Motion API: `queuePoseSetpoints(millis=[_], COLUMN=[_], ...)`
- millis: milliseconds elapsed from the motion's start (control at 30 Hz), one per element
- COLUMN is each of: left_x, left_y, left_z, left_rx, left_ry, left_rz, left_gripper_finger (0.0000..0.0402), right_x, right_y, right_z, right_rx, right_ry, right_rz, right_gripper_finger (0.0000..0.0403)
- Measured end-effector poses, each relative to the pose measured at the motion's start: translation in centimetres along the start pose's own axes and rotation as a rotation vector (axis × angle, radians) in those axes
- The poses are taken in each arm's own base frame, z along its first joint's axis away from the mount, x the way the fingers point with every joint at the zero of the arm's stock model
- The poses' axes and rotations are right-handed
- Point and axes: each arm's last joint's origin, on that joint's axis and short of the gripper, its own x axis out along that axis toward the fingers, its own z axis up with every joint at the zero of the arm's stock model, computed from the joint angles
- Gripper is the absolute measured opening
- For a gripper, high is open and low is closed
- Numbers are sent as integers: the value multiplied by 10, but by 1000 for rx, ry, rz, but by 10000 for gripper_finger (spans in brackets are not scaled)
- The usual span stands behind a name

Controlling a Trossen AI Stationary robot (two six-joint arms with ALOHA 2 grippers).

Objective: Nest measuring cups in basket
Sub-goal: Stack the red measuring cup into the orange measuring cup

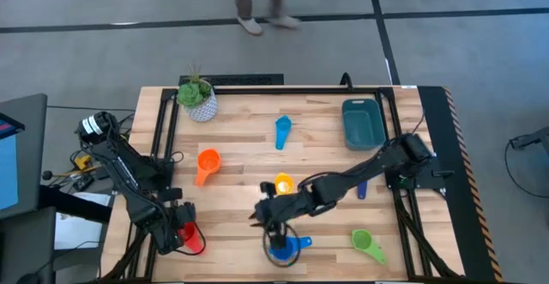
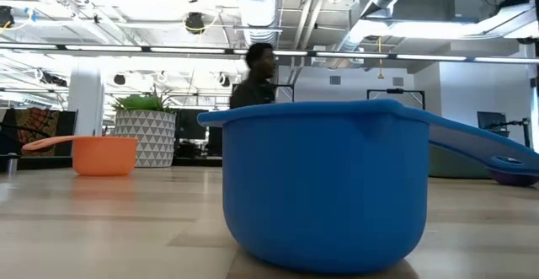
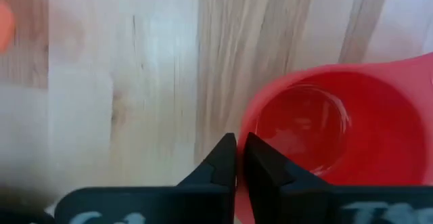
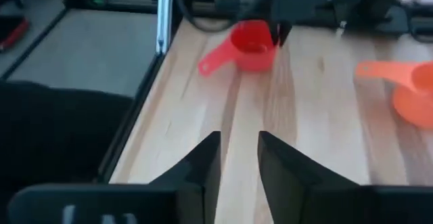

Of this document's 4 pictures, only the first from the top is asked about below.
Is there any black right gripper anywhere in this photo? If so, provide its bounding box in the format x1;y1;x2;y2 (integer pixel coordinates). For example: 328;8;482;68
250;182;301;251

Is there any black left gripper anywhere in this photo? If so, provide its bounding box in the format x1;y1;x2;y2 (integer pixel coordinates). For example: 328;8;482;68
154;202;198;255

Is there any blue measuring cup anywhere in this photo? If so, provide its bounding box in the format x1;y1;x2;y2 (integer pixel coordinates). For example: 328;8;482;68
268;234;313;263

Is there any red measuring cup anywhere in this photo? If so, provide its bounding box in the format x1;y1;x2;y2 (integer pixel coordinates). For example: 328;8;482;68
178;221;206;255

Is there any yellow measuring cup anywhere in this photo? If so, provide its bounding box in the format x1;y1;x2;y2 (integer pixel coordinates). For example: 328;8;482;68
274;172;297;196

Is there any orange measuring cup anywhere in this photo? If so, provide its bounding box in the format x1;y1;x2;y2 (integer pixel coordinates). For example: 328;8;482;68
195;148;222;188

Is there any green measuring cup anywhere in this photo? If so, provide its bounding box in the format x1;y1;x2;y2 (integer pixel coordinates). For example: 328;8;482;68
351;228;389;266

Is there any cyan measuring cup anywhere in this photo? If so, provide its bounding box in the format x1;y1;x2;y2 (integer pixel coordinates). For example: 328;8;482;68
274;114;293;151

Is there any teal plastic basket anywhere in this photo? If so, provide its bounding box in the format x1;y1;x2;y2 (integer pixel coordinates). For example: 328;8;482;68
341;98;387;151

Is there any yellow hand tool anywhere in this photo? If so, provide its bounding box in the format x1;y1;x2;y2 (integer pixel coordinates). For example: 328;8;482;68
73;154;94;172

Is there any white triangle-patterned plant pot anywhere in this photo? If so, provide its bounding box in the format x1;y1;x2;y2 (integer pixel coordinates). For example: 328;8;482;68
184;89;219;124

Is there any green succulent plant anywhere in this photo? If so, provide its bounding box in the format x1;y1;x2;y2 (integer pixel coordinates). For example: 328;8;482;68
176;64;213;108

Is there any black ribbed strip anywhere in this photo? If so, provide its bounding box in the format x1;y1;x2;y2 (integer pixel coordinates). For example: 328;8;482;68
178;73;285;87

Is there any blue-screen monitor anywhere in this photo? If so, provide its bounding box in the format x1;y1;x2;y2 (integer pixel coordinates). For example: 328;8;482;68
0;112;26;212

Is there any black hazard-striped panel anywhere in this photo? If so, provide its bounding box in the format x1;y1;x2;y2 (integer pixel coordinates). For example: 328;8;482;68
418;85;504;283

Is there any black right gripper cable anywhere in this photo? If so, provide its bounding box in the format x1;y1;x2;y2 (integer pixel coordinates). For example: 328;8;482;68
262;222;302;269

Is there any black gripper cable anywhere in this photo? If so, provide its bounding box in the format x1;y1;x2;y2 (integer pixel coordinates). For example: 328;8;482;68
262;222;302;269
171;221;208;257

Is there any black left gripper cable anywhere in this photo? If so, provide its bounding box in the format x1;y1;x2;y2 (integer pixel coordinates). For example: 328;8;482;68
171;221;208;257

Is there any black aluminium table frame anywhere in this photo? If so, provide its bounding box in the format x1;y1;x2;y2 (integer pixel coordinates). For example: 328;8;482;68
102;85;462;283

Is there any black stand with cable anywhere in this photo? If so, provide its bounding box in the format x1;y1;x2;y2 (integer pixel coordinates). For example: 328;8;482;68
504;125;549;199

